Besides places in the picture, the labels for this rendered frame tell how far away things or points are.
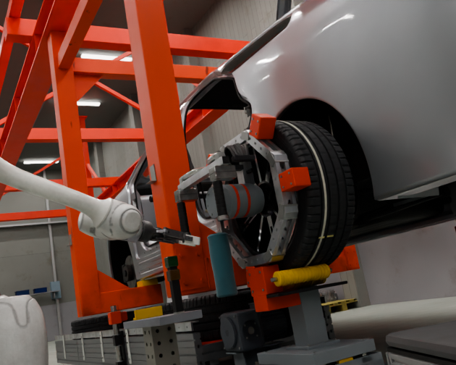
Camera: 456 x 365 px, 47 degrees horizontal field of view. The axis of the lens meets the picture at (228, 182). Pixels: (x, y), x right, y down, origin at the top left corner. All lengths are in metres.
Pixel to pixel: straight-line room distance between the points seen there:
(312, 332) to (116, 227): 0.97
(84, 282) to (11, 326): 2.81
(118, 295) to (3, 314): 2.88
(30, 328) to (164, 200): 1.18
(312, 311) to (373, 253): 5.69
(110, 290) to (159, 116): 2.09
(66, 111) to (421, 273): 4.87
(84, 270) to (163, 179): 1.94
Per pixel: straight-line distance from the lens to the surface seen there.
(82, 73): 4.95
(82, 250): 4.41
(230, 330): 2.45
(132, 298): 4.48
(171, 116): 2.73
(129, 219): 1.61
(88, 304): 4.37
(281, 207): 1.96
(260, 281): 2.12
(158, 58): 2.85
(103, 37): 5.81
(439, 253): 7.14
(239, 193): 2.10
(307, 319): 2.21
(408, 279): 7.52
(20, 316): 1.60
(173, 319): 1.97
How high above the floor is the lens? 0.48
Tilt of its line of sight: 12 degrees up
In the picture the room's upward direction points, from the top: 10 degrees counter-clockwise
